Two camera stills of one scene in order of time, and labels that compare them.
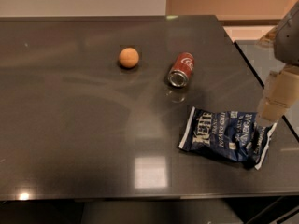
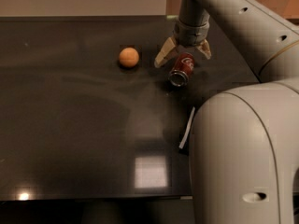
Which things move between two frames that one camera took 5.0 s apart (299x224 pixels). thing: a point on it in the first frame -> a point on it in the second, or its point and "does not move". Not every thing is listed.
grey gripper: [288, 42] -> [191, 35]
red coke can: [181, 69] does not move
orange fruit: [129, 57] does not move
